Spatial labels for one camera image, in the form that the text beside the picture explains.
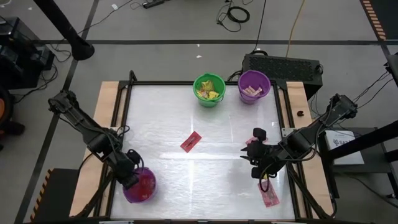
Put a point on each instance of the green halloween bucket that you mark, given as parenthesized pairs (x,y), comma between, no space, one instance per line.
(210,104)

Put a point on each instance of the black orange wheeled device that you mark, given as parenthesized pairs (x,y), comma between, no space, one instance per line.
(6,124)

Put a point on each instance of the black computer case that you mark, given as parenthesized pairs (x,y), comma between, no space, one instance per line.
(281,70)

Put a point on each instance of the black metal beam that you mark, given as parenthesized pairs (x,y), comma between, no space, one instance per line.
(367,140)

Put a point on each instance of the silver metal bracket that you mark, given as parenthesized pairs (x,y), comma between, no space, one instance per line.
(285,132)

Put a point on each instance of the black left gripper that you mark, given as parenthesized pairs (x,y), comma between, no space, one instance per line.
(126,166)

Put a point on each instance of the black power strip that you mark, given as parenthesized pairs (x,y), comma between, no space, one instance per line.
(153,3)

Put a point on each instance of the white Whoppers candy packet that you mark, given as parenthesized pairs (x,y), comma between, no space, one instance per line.
(248,91)
(257,91)

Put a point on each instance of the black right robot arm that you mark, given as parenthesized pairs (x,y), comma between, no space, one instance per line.
(304,140)

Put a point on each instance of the black mat orange stripes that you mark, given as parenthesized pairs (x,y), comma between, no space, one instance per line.
(59,193)
(385,15)

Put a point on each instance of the black equipment cart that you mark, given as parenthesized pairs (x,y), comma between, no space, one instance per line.
(21,56)

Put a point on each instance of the black table frame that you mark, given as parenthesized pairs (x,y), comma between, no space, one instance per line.
(280,109)

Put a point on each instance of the plywood board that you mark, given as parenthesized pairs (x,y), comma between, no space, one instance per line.
(105,102)
(295,96)

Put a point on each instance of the purple halloween bucket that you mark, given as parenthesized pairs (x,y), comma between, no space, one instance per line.
(136,199)
(253,79)

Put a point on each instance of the white labelled box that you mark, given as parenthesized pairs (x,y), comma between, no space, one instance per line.
(343,149)

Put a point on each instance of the yellow sour candy packet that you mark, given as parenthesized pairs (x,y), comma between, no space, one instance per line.
(214,95)
(201,93)
(207,85)

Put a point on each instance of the black pole stand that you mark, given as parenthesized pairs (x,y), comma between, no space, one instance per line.
(65,28)

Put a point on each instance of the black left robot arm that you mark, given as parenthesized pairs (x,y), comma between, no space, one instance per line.
(81,124)

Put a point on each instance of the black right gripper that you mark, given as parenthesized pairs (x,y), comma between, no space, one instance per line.
(264,155)

